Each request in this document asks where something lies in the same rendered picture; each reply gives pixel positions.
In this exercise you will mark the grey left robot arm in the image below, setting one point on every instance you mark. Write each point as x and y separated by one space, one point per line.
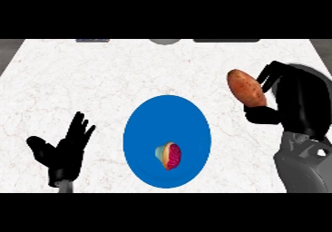
66 186

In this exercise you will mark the blue oval plate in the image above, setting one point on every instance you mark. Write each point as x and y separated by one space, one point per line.
151 151

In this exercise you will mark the red cut fruit half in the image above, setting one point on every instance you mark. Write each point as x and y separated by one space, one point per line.
172 156

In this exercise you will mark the dark blue flat object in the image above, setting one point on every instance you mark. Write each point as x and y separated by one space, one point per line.
92 40

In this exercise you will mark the grey round object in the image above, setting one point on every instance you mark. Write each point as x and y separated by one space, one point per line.
166 41

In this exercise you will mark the dark grey flat object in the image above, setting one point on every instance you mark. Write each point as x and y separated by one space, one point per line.
227 40

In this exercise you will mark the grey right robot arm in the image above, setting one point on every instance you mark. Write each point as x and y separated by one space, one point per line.
303 172

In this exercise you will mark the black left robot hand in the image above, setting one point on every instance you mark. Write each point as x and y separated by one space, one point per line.
64 154

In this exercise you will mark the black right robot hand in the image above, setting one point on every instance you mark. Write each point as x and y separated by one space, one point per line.
299 102

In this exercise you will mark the orange sweet potato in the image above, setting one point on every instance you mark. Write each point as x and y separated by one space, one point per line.
246 87

